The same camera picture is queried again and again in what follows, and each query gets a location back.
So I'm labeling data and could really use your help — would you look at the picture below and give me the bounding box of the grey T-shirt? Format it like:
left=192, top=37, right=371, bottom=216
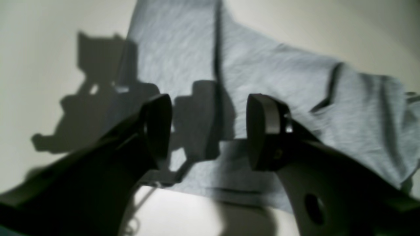
left=128, top=0, right=419, bottom=212

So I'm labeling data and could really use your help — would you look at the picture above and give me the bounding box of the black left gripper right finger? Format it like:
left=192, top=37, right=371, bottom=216
left=246, top=94, right=420, bottom=236

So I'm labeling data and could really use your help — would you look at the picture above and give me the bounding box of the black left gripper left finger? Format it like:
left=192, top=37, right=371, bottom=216
left=0, top=94, right=172, bottom=236

